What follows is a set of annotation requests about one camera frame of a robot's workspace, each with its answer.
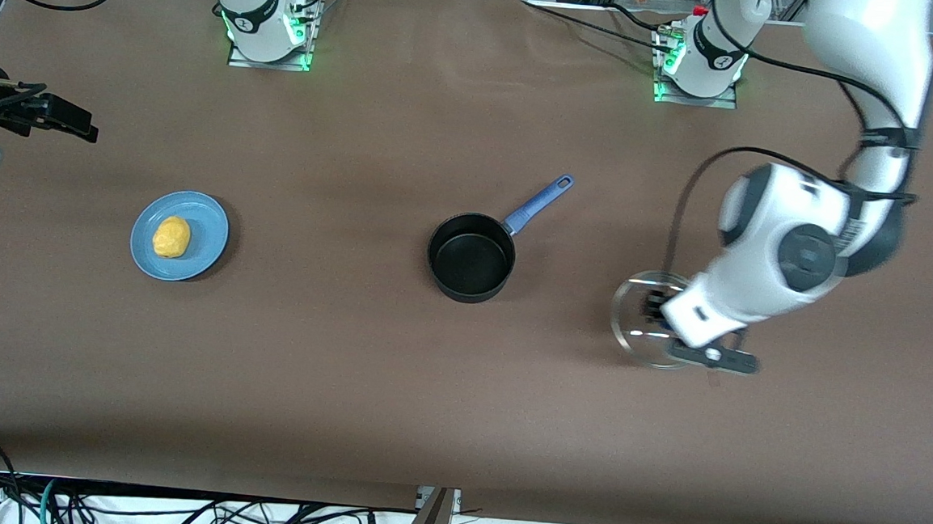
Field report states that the glass lid with blue knob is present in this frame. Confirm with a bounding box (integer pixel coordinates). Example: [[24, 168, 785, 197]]
[[608, 268, 707, 372]]

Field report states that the yellow potato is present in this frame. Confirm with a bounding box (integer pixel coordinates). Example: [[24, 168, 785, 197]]
[[151, 214, 193, 260]]

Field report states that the blue round plate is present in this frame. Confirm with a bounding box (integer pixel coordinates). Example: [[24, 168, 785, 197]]
[[129, 188, 233, 285]]

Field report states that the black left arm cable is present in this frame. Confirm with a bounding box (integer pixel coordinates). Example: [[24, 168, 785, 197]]
[[667, 0, 931, 282]]

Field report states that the dark pot with blue handle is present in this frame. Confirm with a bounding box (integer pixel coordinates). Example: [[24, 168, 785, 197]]
[[424, 165, 576, 310]]

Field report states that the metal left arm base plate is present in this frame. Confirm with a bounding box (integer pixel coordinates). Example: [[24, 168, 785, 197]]
[[652, 23, 743, 110]]

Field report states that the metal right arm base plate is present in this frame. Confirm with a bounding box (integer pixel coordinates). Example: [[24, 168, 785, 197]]
[[227, 0, 319, 73]]

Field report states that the long black table cable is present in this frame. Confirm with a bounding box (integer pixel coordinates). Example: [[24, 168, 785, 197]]
[[521, 1, 677, 53]]

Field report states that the short black table cable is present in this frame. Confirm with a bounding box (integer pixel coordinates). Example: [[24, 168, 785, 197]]
[[606, 2, 682, 35]]

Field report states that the metal table bracket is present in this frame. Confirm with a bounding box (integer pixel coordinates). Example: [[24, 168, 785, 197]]
[[396, 484, 463, 524]]

